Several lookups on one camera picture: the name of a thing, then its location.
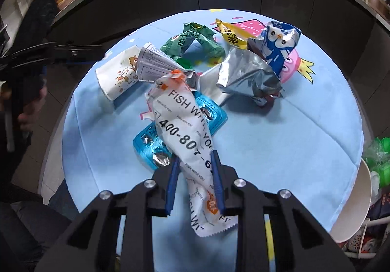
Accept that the white plastic storage rack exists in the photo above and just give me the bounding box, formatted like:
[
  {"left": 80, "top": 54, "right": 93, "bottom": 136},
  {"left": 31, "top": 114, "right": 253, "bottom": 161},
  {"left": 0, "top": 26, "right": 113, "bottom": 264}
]
[{"left": 341, "top": 216, "right": 389, "bottom": 260}]

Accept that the blue owl silver snack bag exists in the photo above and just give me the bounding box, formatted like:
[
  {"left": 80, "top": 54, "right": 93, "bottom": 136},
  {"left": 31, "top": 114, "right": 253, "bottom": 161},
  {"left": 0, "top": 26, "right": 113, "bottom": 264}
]
[{"left": 200, "top": 20, "right": 302, "bottom": 107}]

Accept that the left green plastic bottle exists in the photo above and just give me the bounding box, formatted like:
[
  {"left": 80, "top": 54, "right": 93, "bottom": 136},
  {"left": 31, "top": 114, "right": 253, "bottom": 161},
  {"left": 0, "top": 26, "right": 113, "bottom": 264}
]
[{"left": 373, "top": 137, "right": 389, "bottom": 166}]

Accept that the white fish printed wrapper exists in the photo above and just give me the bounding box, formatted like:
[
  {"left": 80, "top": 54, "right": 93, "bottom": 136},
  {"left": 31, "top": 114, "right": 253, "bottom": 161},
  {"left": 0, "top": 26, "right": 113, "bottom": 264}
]
[{"left": 146, "top": 69, "right": 238, "bottom": 237}]

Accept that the light blue cartoon tablecloth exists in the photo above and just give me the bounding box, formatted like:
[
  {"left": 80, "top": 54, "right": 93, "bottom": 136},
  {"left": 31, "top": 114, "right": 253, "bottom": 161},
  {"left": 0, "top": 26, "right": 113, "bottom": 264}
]
[{"left": 61, "top": 8, "right": 365, "bottom": 272}]

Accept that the white patterned paper cup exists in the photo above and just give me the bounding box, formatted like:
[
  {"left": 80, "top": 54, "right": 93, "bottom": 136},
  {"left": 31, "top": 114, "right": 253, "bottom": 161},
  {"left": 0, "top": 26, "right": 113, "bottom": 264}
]
[{"left": 95, "top": 46, "right": 140, "bottom": 101}]

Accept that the blue blister pill pack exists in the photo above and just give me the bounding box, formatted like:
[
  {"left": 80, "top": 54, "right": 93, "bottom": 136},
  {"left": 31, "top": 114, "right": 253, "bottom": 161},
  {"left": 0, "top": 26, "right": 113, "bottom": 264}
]
[{"left": 133, "top": 91, "right": 227, "bottom": 170}]

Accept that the green snack wrapper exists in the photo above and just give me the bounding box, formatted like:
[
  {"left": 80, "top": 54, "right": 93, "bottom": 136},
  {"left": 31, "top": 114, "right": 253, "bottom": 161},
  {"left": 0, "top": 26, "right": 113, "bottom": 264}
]
[{"left": 160, "top": 22, "right": 225, "bottom": 69}]

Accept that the white round trash bin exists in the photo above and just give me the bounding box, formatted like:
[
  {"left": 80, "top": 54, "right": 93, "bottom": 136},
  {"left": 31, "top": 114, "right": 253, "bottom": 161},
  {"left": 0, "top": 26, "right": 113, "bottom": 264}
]
[{"left": 330, "top": 159, "right": 372, "bottom": 243}]

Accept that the yellow snack wrapper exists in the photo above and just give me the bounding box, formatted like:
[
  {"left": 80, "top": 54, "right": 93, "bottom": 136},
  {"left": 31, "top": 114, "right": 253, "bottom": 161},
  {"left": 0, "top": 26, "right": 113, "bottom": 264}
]
[{"left": 215, "top": 19, "right": 258, "bottom": 49}]

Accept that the person left hand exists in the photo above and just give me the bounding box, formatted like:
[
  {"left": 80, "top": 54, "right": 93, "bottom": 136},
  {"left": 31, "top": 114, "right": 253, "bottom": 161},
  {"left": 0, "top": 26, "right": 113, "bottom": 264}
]
[{"left": 1, "top": 82, "right": 48, "bottom": 131}]

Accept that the paper leaflet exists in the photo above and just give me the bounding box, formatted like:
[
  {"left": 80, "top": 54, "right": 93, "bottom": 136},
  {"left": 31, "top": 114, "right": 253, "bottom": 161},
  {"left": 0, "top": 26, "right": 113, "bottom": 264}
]
[{"left": 136, "top": 42, "right": 194, "bottom": 83}]

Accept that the grey kitchen cabinet counter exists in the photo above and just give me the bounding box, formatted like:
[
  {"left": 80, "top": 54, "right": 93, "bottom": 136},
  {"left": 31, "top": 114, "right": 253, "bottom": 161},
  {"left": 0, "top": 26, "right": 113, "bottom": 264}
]
[{"left": 49, "top": 0, "right": 389, "bottom": 77}]

